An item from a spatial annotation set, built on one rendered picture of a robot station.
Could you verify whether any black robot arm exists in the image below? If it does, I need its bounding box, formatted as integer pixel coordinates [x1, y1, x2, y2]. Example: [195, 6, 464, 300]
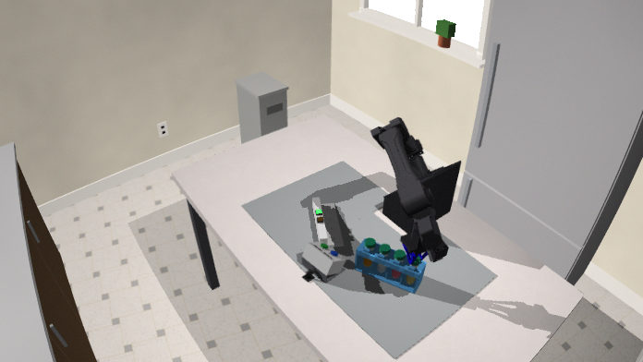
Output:
[370, 117, 449, 262]

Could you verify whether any grey flat mat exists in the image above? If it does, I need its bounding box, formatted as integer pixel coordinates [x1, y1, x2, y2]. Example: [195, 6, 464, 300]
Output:
[241, 161, 497, 359]

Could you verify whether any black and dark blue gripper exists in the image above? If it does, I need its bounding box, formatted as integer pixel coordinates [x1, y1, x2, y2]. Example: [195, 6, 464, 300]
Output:
[400, 224, 428, 265]

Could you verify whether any blue tube rack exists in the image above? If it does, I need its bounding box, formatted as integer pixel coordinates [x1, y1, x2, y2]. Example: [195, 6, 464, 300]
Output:
[354, 238, 427, 294]

